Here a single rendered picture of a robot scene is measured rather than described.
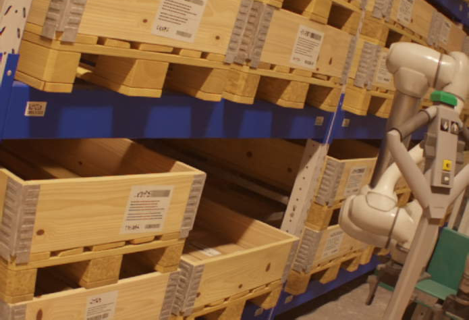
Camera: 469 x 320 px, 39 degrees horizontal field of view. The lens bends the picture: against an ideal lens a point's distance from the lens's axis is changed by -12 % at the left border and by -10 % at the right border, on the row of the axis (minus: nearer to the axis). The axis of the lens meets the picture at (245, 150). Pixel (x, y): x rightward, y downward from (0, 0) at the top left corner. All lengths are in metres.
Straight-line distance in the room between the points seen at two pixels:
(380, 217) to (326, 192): 1.04
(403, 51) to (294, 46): 0.41
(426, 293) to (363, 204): 0.49
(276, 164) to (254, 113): 0.88
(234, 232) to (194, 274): 0.83
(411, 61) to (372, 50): 0.83
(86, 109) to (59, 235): 0.34
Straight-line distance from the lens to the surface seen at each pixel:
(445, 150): 1.77
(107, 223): 1.96
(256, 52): 2.33
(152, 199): 2.08
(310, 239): 3.34
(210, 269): 2.55
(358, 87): 3.24
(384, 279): 2.37
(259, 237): 3.20
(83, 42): 1.68
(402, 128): 1.65
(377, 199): 2.28
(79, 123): 1.84
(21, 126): 1.69
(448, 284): 2.70
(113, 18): 1.74
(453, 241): 2.68
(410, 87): 2.43
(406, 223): 2.27
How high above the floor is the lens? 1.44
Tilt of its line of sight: 10 degrees down
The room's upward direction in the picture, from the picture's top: 16 degrees clockwise
